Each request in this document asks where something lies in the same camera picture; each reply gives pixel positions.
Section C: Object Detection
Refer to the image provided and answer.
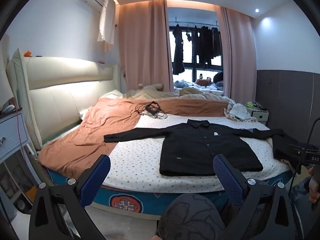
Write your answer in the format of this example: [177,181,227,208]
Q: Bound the white pillow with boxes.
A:
[100,89,124,100]

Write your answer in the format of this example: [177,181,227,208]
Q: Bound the person's right hand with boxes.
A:
[308,167,320,204]

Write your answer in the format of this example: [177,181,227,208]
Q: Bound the plush toys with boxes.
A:
[174,71,224,88]

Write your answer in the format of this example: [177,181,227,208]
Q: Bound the blue patterned cloth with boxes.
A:
[290,174,312,203]

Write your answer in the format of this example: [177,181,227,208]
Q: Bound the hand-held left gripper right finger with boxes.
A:
[212,154,297,240]

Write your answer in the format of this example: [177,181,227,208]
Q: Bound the cream padded headboard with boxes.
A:
[11,49,122,150]

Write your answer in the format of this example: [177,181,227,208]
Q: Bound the black charger with cables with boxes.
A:
[135,101,167,119]

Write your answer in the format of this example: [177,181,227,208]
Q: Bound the pile of light clothes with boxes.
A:
[224,102,259,123]

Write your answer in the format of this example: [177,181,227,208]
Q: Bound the orange blanket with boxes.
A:
[37,97,230,178]

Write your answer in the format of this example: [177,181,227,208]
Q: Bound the beige duvet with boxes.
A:
[122,83,229,102]

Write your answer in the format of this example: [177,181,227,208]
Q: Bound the white bedside cabinet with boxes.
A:
[246,101,270,125]

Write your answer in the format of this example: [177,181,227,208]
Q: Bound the hanging dark clothes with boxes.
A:
[171,23,223,75]

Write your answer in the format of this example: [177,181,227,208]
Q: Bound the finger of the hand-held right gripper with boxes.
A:
[287,144,305,155]

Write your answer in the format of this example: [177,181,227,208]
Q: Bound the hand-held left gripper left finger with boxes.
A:
[29,154,111,240]

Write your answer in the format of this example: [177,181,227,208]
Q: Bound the grey drawer nightstand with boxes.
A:
[0,107,38,213]

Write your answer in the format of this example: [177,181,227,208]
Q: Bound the dark garment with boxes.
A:
[272,133,302,167]

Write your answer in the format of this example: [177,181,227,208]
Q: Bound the hanging white shirt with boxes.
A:
[97,0,117,53]

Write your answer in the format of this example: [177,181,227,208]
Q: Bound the pink curtain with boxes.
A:
[117,0,174,93]
[215,5,258,105]

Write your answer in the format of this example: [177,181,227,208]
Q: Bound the black button-up shirt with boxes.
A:
[103,119,285,177]

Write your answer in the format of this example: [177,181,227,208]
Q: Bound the white floral bed sheet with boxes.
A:
[101,114,293,194]

